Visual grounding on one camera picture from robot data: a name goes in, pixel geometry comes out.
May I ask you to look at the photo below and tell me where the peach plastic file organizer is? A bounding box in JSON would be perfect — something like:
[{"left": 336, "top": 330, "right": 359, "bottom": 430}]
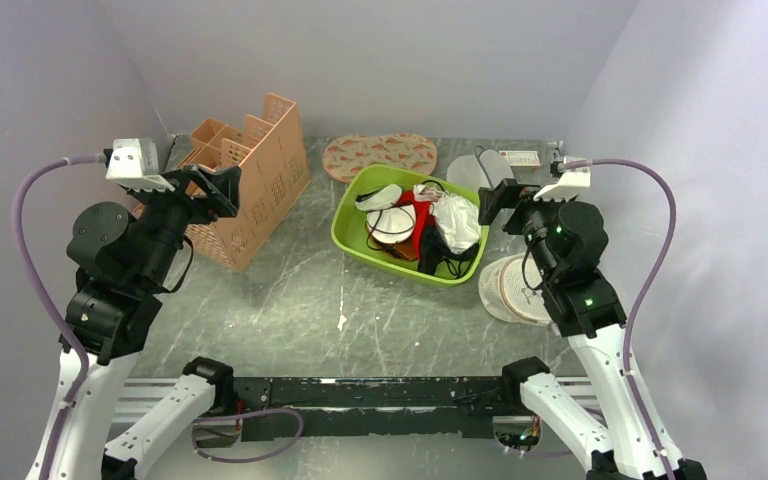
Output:
[{"left": 133, "top": 93, "right": 312, "bottom": 272}]

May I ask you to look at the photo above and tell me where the white round laundry bag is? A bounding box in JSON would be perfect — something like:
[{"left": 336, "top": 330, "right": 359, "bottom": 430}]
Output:
[{"left": 445, "top": 147, "right": 515, "bottom": 191}]

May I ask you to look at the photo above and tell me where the small white label box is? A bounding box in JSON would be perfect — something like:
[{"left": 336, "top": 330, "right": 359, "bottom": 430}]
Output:
[{"left": 500, "top": 150, "right": 542, "bottom": 168}]

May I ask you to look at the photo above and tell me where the black bra in bin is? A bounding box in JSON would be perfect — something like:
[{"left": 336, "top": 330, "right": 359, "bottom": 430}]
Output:
[{"left": 417, "top": 226, "right": 480, "bottom": 279}]

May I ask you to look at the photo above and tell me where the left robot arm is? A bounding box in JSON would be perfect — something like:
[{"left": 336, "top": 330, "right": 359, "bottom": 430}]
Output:
[{"left": 28, "top": 166, "right": 241, "bottom": 479}]

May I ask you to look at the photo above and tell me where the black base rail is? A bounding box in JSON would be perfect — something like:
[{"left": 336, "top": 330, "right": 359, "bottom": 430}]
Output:
[{"left": 206, "top": 376, "right": 532, "bottom": 442}]

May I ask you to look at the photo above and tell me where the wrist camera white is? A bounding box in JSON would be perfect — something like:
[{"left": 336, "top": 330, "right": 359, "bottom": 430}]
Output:
[
  {"left": 106, "top": 138, "right": 174, "bottom": 192},
  {"left": 533, "top": 156, "right": 593, "bottom": 202}
]

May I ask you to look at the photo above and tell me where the white crumpled bra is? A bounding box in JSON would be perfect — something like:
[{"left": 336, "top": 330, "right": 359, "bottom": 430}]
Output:
[{"left": 413, "top": 184, "right": 481, "bottom": 254}]

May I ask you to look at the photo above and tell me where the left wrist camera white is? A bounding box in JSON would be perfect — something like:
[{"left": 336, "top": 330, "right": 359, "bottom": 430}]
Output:
[{"left": 106, "top": 138, "right": 174, "bottom": 192}]

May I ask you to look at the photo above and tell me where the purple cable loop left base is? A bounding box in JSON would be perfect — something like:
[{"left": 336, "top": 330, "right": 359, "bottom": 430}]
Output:
[{"left": 191, "top": 407, "right": 306, "bottom": 465}]

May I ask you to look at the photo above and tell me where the white bra black trim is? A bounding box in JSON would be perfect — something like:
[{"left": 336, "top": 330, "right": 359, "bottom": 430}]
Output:
[{"left": 355, "top": 184, "right": 417, "bottom": 245}]

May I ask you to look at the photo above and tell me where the green plastic bin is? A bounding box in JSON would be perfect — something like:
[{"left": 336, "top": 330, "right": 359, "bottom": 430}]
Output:
[{"left": 331, "top": 164, "right": 489, "bottom": 287}]

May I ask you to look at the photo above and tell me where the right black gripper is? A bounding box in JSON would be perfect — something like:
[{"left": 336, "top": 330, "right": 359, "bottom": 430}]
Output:
[{"left": 478, "top": 177, "right": 574, "bottom": 282}]

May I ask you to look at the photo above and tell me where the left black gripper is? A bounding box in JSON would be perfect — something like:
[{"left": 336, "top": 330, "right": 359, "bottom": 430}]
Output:
[{"left": 129, "top": 161, "right": 243, "bottom": 286}]

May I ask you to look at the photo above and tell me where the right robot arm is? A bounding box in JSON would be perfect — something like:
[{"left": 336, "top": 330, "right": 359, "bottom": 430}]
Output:
[{"left": 479, "top": 179, "right": 706, "bottom": 479}]

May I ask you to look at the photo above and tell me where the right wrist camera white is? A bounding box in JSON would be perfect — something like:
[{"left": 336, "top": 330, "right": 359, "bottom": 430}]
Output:
[{"left": 533, "top": 156, "right": 593, "bottom": 202}]

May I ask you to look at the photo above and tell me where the floral mesh laundry bag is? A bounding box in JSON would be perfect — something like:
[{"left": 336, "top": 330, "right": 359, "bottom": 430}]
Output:
[{"left": 322, "top": 133, "right": 438, "bottom": 184}]

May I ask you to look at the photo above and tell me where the red bra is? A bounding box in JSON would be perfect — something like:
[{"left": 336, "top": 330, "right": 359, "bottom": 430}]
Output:
[{"left": 396, "top": 190, "right": 435, "bottom": 260}]

